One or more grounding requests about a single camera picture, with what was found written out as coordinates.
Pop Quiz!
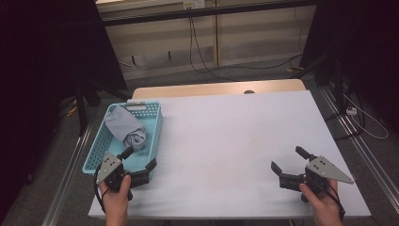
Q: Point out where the white wall socket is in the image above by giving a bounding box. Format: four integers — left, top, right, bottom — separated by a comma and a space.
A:
183, 0, 206, 9

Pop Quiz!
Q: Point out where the person's left hand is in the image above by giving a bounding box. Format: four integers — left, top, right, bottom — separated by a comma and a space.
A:
99, 174, 133, 218

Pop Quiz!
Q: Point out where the black metal stand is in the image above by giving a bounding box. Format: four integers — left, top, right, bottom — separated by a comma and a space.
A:
73, 79, 133, 137
291, 50, 346, 107

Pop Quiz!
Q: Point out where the black curtain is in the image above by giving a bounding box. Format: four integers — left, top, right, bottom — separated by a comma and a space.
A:
299, 0, 399, 130
0, 0, 128, 218

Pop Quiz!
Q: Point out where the wooden table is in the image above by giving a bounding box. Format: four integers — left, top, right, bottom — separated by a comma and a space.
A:
131, 78, 307, 100

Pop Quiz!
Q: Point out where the white table cover sheet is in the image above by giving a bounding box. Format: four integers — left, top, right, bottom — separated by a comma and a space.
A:
88, 89, 372, 219

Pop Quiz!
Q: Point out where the black horizontal bar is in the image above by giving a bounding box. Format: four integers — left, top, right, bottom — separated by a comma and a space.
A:
102, 0, 318, 27

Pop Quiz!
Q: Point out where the black floor cable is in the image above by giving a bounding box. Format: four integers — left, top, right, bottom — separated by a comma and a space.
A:
187, 15, 239, 83
190, 17, 304, 71

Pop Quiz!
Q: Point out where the light blue plastic basket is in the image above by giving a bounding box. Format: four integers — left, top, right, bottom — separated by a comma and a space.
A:
82, 101, 164, 183

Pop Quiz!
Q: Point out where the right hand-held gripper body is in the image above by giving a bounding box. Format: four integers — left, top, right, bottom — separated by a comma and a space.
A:
278, 155, 355, 193

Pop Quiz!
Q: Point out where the metal floor rail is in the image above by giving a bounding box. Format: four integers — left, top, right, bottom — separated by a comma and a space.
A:
319, 84, 399, 215
40, 121, 95, 226

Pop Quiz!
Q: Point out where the left hand-held gripper cable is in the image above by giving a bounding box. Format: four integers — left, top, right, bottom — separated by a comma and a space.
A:
93, 163, 111, 215

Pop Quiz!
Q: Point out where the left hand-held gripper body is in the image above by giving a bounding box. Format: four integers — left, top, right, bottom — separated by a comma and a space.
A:
95, 152, 152, 193

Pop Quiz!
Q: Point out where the white floor cable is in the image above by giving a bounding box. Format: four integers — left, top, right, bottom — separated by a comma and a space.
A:
341, 92, 390, 140

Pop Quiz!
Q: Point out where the person's right hand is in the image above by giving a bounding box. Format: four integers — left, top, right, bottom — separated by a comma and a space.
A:
299, 179, 343, 220

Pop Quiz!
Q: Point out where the hand-held gripper cable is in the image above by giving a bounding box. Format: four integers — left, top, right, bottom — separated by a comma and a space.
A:
316, 180, 346, 220
93, 163, 111, 215

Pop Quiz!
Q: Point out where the right hand-held gripper cable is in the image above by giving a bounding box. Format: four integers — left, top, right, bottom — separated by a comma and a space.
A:
316, 180, 346, 220

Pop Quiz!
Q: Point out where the grey-blue tank top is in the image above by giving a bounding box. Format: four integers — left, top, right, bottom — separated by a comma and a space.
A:
104, 105, 148, 151

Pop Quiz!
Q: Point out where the yellow cable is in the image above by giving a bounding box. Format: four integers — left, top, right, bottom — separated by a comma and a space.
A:
64, 98, 79, 118

